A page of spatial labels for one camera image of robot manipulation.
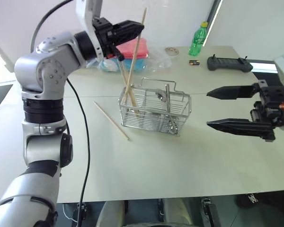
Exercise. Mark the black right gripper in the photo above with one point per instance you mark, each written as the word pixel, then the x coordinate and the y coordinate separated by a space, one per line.
pixel 274 101

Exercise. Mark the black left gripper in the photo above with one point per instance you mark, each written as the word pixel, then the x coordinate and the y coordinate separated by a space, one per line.
pixel 103 33

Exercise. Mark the clear plastic bag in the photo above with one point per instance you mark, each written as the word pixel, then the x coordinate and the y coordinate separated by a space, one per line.
pixel 159 60

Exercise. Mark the metal spoon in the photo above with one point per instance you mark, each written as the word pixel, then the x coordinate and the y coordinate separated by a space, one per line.
pixel 167 94

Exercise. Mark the small round dish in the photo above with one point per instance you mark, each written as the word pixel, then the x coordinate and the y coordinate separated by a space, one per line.
pixel 172 51

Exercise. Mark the pink folded cloth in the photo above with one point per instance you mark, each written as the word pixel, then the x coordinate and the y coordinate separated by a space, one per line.
pixel 140 48

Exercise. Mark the wooden chopstick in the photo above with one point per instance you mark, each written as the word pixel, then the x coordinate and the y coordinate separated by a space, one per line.
pixel 133 62
pixel 111 121
pixel 125 76

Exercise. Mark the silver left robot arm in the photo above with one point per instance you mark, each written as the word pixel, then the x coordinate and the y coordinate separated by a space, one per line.
pixel 45 68

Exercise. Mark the green plastic bottle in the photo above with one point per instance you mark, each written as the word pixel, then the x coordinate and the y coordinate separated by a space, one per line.
pixel 197 40

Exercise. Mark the grey rounded shape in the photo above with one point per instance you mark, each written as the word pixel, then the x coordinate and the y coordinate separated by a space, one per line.
pixel 182 211
pixel 110 214

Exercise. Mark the dark grey remote controller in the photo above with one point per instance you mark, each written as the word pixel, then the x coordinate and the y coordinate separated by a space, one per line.
pixel 227 64

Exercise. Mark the black battery pack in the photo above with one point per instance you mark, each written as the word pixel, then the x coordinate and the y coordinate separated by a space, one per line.
pixel 194 62

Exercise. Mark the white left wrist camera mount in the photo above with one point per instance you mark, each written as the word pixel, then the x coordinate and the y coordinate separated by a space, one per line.
pixel 86 14

